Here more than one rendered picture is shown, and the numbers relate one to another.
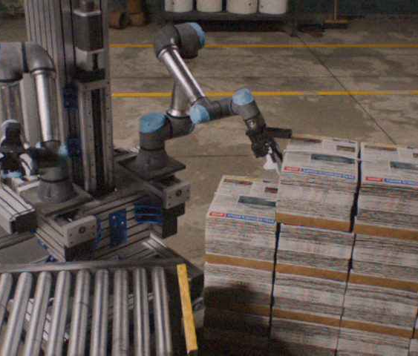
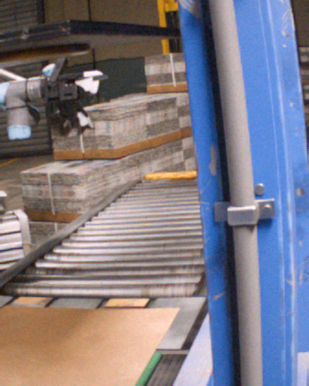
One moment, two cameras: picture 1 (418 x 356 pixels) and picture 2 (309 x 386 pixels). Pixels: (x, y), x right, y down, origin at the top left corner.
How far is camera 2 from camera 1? 280 cm
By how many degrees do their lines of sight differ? 65
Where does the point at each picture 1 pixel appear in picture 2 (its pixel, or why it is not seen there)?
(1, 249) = not seen: outside the picture
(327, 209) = (137, 133)
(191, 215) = not seen: outside the picture
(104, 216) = not seen: outside the picture
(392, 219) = (165, 127)
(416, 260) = (178, 156)
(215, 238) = (90, 193)
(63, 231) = (20, 223)
